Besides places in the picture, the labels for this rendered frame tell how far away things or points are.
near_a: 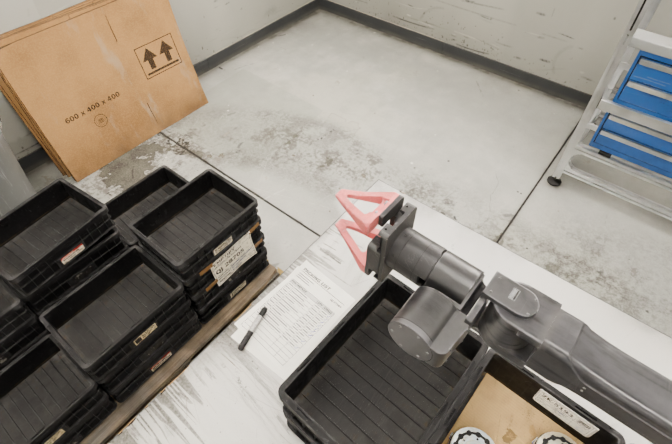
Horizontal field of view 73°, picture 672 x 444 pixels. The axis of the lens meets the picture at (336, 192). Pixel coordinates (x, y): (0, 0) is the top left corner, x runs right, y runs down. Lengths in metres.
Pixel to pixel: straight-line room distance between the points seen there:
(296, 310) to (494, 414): 0.59
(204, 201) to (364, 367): 1.10
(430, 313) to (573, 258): 2.14
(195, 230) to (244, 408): 0.83
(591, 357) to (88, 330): 1.69
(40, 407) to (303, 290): 1.04
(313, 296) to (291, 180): 1.38
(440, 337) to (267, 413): 0.84
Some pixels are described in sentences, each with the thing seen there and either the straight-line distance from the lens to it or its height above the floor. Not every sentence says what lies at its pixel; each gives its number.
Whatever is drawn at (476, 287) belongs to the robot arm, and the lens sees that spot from 0.55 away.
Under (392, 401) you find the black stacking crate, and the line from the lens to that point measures 1.16.
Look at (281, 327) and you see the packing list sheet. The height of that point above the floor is 0.70.
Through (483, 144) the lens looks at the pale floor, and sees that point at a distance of 3.07.
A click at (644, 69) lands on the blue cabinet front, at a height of 0.80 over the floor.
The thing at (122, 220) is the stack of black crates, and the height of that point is 0.27.
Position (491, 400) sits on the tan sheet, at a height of 0.83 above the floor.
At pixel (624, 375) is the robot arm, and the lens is 0.56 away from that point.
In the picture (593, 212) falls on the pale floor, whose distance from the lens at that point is 2.90.
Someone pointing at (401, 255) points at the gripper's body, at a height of 1.47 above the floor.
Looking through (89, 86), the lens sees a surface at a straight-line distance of 3.00.
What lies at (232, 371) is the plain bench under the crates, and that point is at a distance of 1.34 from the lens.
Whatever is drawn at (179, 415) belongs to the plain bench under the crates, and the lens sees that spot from 1.34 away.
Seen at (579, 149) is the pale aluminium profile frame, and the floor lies 0.29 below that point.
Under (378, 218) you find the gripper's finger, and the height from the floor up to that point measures 1.50.
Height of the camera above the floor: 1.93
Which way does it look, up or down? 47 degrees down
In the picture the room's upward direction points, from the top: straight up
